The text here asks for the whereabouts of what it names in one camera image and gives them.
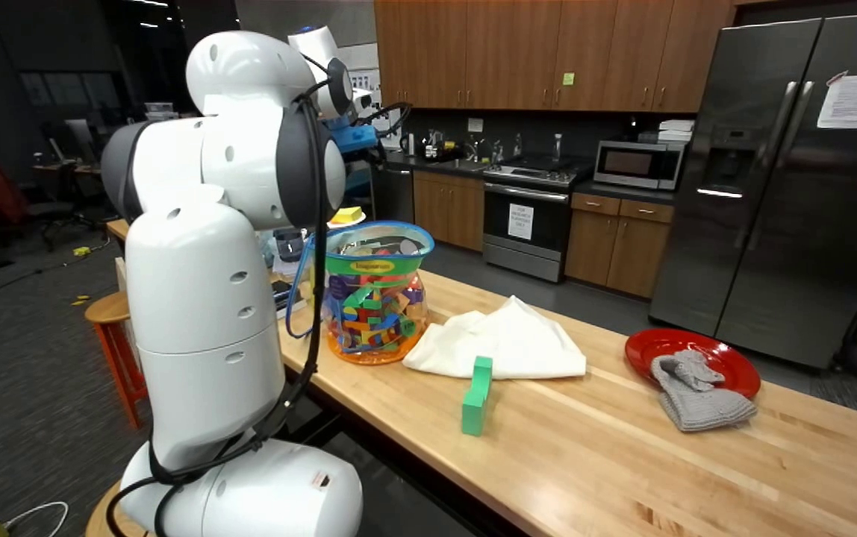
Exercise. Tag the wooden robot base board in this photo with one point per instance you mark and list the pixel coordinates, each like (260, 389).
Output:
(99, 523)

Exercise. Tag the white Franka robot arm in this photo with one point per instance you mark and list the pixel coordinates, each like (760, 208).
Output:
(206, 317)

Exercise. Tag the green foam block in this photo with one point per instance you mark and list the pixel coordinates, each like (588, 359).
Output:
(479, 396)

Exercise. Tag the narrow wooden base cabinet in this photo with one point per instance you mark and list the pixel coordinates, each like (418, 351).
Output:
(448, 211)

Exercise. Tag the clear jar of toys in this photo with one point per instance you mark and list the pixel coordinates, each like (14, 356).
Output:
(378, 317)

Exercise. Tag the white oven towel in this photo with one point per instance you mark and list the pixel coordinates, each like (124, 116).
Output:
(521, 222)

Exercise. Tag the white cloth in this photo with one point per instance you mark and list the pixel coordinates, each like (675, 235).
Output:
(506, 345)

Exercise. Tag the stainless steel oven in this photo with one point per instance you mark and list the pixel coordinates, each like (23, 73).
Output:
(533, 226)

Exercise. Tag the black flat device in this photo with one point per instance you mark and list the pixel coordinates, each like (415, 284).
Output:
(281, 290)

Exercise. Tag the clear countertop bottle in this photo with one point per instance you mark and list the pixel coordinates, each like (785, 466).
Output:
(557, 150)

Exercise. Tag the wide wooden base cabinet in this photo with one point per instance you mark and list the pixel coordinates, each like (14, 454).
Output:
(617, 244)

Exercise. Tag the silver microwave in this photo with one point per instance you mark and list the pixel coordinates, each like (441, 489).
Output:
(636, 166)

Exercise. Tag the green cabinet sticker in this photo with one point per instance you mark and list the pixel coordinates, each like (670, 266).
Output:
(567, 80)

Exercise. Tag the stack of white items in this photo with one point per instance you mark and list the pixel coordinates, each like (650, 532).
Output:
(675, 129)

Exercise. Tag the grey cloth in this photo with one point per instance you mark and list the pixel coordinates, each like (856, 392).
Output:
(696, 399)

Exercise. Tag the red plate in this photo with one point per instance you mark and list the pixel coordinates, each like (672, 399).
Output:
(726, 359)

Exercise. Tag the wooden stool with red legs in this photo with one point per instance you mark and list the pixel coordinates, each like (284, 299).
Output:
(108, 317)

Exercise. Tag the stainless steel refrigerator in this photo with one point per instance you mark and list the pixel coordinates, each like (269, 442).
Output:
(775, 249)

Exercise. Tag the white wall outlet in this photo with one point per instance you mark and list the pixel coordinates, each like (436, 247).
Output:
(475, 126)

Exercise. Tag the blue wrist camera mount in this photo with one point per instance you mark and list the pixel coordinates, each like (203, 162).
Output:
(357, 137)

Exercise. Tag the white wall poster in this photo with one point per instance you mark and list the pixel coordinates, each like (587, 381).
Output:
(366, 64)

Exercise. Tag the wooden wall cabinets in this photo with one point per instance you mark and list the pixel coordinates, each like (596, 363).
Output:
(547, 55)

